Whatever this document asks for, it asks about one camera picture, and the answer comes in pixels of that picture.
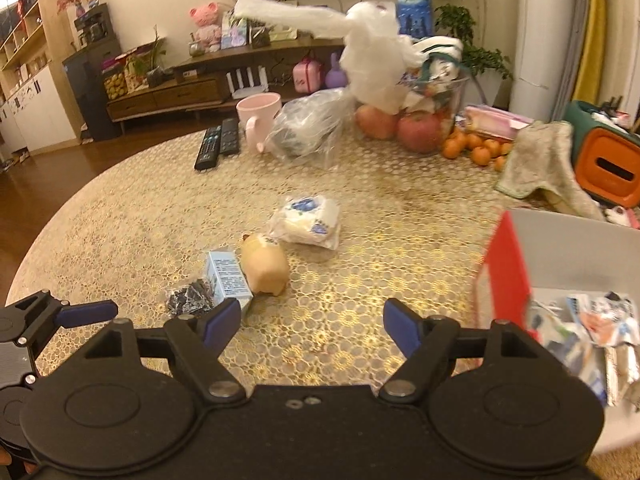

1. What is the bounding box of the pink tissue packet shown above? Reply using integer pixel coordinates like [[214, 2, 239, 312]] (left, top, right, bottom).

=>
[[462, 105, 535, 141]]

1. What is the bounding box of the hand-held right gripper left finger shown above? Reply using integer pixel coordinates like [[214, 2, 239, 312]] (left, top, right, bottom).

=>
[[85, 298, 247, 406]]

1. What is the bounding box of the gold patterned round desktop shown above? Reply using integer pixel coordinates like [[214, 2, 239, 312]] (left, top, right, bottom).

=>
[[5, 105, 640, 396]]

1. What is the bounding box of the red cardboard box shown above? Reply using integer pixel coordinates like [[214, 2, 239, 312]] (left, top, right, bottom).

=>
[[472, 207, 640, 458]]

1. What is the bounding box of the wooden tv cabinet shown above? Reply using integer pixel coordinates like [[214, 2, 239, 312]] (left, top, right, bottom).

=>
[[106, 0, 416, 123]]

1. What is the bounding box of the dark red apple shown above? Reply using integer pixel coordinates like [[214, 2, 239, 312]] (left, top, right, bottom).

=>
[[397, 112, 446, 155]]

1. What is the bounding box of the colourful picture card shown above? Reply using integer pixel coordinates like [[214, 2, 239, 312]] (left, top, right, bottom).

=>
[[221, 12, 248, 50]]

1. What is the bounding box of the small potted plant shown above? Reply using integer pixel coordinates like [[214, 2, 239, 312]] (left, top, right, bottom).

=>
[[127, 25, 168, 87]]

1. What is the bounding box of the clear plastic bag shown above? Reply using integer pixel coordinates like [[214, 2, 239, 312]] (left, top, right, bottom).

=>
[[260, 87, 358, 171]]

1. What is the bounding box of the white printed plastic bag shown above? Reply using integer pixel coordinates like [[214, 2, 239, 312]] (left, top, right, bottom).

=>
[[565, 291, 640, 347]]

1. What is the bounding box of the blue snack wrapper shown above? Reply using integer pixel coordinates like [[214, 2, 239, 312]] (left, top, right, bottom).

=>
[[530, 300, 608, 401]]

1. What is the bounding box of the white router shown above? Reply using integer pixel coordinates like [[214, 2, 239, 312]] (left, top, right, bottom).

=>
[[226, 67, 271, 100]]

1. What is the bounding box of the green orange desk organizer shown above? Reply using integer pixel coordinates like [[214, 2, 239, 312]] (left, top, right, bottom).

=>
[[562, 100, 640, 208]]

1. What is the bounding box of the wooden wall shelf unit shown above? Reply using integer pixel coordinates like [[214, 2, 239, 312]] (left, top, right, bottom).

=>
[[0, 0, 86, 161]]

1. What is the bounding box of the pile of small tangerines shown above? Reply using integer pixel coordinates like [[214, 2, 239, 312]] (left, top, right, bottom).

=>
[[442, 127, 516, 171]]

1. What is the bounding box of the black crinkled packet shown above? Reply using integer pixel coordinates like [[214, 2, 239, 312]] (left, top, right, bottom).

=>
[[165, 277, 215, 317]]

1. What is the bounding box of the long black remote control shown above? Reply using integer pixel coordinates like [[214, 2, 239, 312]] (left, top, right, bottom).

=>
[[194, 127, 222, 171]]

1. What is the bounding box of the small pink case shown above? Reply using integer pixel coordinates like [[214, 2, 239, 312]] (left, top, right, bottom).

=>
[[293, 57, 323, 93]]

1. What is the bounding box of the beige cloth towel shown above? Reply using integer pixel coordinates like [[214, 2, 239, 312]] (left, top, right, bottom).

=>
[[495, 121, 606, 221]]

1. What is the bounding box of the pink mug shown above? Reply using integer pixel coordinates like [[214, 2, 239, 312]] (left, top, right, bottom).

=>
[[236, 92, 283, 153]]

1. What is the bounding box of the yellow round snack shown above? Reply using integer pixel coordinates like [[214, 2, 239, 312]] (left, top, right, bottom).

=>
[[240, 232, 291, 297]]

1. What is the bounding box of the white pouch with dark ribbon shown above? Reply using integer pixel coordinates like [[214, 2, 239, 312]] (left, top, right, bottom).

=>
[[410, 36, 466, 81]]

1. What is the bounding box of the white standing air conditioner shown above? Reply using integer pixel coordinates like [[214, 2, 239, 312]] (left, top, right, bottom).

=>
[[510, 0, 581, 123]]

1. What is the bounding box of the pink plush toy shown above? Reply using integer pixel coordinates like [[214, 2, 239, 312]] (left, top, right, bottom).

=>
[[189, 2, 223, 52]]

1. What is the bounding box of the light blue small box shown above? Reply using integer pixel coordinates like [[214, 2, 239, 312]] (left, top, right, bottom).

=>
[[205, 251, 254, 311]]

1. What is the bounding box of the white bread packet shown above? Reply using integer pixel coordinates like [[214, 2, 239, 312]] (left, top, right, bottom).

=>
[[267, 194, 342, 250]]

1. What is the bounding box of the purple toy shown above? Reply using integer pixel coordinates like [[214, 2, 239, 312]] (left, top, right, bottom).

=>
[[326, 52, 348, 89]]

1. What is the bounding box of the large leafy potted plant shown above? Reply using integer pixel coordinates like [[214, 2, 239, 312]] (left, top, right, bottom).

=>
[[405, 0, 513, 81]]

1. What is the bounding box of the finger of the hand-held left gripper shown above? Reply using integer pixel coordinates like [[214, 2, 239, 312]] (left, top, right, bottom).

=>
[[0, 290, 119, 346]]

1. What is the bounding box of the pale red apple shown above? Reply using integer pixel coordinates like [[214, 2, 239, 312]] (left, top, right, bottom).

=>
[[356, 105, 401, 140]]

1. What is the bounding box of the short black remote control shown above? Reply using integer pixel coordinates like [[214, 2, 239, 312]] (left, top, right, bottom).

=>
[[218, 118, 242, 156]]

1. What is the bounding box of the silver foil wrapper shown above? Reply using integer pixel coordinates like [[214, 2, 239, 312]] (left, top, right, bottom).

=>
[[602, 344, 640, 407]]

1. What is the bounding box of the dark side cabinet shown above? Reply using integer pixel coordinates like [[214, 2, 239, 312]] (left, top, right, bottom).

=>
[[62, 2, 123, 142]]

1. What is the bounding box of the small white object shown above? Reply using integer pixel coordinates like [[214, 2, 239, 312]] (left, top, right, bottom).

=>
[[602, 205, 640, 231]]

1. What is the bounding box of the tall white plastic bag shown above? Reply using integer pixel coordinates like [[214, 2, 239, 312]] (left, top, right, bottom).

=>
[[234, 0, 426, 113]]

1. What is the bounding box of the clear snack container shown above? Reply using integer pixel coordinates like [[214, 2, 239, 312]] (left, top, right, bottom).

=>
[[102, 67, 130, 101]]

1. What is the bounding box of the grey and yellow curtain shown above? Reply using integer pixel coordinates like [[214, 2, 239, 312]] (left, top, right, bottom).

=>
[[565, 0, 608, 106]]

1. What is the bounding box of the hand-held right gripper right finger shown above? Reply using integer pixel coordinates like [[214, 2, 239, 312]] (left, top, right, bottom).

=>
[[378, 297, 546, 405]]

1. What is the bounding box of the clear glass fruit bowl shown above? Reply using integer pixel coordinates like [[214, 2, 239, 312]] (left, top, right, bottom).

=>
[[350, 67, 471, 155]]

